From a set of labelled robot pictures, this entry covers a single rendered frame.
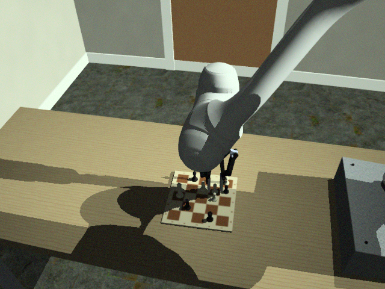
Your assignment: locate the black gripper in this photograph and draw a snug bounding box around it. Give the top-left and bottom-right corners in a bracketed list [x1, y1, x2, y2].
[200, 149, 238, 193]

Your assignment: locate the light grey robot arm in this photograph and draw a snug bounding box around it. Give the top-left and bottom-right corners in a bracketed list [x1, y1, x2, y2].
[178, 0, 366, 172]

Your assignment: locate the chessboard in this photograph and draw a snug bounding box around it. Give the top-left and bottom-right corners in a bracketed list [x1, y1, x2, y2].
[161, 171, 238, 232]

